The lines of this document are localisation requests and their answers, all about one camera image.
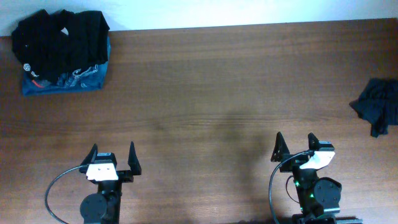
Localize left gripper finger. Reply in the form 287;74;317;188
127;141;142;175
81;144;98;166

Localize folded blue jeans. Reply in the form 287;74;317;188
12;30;111;96

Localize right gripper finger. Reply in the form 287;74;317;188
308;133;320;151
271;132;290;162

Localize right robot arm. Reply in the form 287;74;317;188
268;132;363;224

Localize black folded sweater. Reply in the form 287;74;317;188
11;9;109;83

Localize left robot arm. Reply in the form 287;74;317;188
79;142;142;224

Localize dark teal t-shirt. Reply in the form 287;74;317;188
349;78;397;138

